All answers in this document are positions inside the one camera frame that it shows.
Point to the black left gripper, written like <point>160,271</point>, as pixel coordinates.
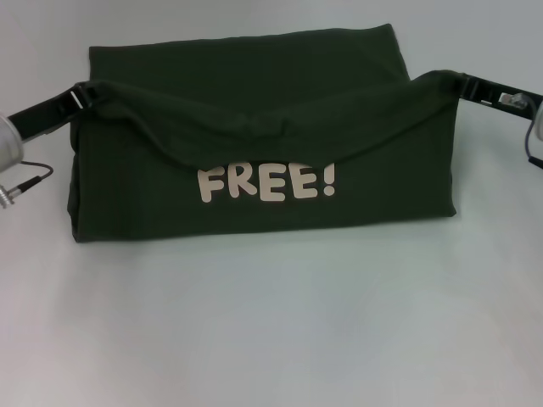
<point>42,112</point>

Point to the dark green t-shirt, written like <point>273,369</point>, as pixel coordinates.
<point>254,118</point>

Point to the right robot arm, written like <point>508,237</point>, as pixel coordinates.
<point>540,123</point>

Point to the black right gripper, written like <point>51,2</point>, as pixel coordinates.
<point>492,91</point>

